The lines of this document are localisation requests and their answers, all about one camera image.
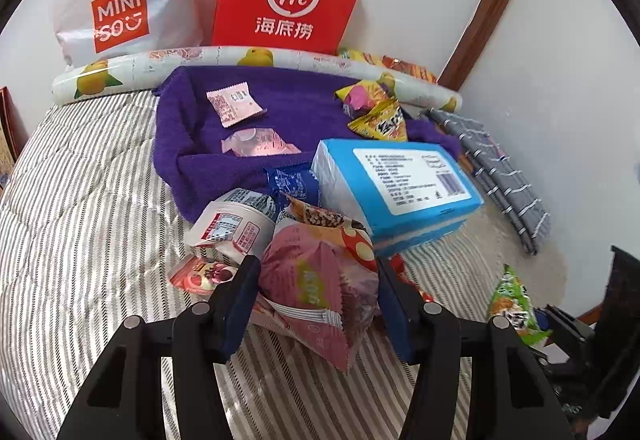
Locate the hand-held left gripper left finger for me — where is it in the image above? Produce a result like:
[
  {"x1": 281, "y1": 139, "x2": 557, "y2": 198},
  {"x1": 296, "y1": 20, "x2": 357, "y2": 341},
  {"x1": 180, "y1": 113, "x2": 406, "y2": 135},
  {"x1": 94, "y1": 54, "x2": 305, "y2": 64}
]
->
[{"x1": 55, "y1": 255, "x2": 263, "y2": 440}]

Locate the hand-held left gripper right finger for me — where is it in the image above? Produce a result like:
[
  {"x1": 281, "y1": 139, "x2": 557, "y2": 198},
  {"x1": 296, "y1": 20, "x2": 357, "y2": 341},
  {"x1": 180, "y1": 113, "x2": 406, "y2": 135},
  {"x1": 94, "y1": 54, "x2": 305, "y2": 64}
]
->
[{"x1": 377, "y1": 256, "x2": 576, "y2": 440}]

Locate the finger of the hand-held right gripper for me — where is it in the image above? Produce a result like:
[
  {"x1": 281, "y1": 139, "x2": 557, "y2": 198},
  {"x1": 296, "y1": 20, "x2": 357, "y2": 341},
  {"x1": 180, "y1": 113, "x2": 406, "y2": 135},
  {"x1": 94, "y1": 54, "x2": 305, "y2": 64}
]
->
[{"x1": 532, "y1": 304, "x2": 596, "y2": 347}]

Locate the small red strawberry snack packet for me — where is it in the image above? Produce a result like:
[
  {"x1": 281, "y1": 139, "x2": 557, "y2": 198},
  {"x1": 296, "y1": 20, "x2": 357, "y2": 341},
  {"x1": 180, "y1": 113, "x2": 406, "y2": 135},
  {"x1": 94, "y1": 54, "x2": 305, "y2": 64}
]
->
[{"x1": 168, "y1": 255, "x2": 238, "y2": 295}]

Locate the green snack packet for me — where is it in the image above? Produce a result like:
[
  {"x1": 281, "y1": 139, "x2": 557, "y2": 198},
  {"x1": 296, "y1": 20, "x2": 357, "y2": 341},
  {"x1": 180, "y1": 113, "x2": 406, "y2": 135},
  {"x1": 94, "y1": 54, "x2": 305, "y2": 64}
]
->
[{"x1": 487, "y1": 264, "x2": 552, "y2": 347}]

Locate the large pink mushroom snack packet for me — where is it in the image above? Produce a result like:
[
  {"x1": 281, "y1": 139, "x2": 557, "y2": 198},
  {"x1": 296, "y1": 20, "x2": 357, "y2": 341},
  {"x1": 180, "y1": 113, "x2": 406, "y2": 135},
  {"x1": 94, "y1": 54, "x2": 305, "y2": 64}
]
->
[{"x1": 250, "y1": 193, "x2": 381, "y2": 373}]

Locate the white red label snack packet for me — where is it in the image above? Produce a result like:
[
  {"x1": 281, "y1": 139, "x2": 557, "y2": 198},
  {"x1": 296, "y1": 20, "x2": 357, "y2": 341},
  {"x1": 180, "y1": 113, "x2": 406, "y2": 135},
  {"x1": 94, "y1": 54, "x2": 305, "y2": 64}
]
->
[{"x1": 187, "y1": 187, "x2": 278, "y2": 266}]

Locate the small blue snack packet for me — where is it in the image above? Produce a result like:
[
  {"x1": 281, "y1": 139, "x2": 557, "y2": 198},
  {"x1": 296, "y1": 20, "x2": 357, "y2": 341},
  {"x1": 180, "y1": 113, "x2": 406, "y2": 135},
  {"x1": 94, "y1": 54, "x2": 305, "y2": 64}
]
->
[{"x1": 263, "y1": 166, "x2": 321, "y2": 208}]

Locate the pink clear snack packet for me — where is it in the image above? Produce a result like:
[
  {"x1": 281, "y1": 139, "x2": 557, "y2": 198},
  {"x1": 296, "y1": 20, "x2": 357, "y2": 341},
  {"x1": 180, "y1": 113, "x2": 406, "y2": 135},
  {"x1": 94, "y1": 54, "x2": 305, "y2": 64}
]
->
[{"x1": 221, "y1": 127, "x2": 302, "y2": 158}]

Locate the yellow snack packet dark label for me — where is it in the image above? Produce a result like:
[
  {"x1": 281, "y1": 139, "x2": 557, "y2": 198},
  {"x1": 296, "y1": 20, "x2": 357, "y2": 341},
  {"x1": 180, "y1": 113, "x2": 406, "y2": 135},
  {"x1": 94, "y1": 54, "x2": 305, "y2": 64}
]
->
[{"x1": 347, "y1": 99, "x2": 410, "y2": 142}]

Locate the pink white snack packet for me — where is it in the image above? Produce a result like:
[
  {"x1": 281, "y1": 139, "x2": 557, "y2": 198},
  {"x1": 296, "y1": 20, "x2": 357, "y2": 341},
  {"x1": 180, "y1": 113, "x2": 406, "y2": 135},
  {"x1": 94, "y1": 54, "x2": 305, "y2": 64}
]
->
[{"x1": 206, "y1": 80, "x2": 268, "y2": 127}]

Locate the purple towel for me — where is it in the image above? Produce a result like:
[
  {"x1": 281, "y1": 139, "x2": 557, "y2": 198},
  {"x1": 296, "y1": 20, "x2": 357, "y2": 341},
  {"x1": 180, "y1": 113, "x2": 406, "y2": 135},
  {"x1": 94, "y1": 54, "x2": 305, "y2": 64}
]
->
[{"x1": 154, "y1": 65, "x2": 463, "y2": 226}]

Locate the yellow pink snack packet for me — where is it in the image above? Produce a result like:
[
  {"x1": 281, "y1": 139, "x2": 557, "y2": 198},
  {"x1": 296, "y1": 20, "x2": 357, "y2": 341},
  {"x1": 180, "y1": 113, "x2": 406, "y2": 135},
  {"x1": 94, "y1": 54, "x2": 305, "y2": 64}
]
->
[{"x1": 334, "y1": 80, "x2": 396, "y2": 118}]

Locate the blue tissue pack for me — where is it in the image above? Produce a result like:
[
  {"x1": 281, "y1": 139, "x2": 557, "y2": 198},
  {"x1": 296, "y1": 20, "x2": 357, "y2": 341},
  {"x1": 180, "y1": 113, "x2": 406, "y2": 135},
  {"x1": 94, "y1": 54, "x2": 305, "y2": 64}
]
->
[{"x1": 310, "y1": 137, "x2": 485, "y2": 258}]

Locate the grey checked cloth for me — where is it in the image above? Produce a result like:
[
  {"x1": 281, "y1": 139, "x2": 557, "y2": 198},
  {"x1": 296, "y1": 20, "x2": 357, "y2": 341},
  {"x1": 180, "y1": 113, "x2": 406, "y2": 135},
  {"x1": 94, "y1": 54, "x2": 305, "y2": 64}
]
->
[{"x1": 425, "y1": 108, "x2": 552, "y2": 256}]

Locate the striped quilted table cover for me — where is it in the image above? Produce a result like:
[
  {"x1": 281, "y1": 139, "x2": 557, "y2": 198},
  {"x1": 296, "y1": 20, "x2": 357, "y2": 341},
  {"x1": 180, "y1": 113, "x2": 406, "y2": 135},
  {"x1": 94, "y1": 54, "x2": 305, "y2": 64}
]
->
[{"x1": 0, "y1": 90, "x2": 568, "y2": 440}]

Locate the red chip bag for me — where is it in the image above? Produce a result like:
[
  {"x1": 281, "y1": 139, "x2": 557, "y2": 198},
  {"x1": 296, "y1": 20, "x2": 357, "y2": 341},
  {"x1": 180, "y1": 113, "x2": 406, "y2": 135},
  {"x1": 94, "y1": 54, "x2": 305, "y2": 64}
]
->
[{"x1": 380, "y1": 54, "x2": 438, "y2": 84}]

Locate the fruit print paper roll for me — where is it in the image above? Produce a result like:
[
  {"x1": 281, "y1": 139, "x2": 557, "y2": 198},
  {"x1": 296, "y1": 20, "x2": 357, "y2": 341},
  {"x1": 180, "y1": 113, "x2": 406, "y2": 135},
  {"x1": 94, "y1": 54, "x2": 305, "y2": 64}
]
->
[{"x1": 51, "y1": 45, "x2": 463, "y2": 113}]

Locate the yellow chip bag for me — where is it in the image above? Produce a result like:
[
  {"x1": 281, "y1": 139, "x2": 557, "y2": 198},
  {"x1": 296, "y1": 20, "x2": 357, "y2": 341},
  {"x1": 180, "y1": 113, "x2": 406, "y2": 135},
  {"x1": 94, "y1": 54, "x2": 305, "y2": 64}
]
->
[{"x1": 337, "y1": 48, "x2": 387, "y2": 67}]

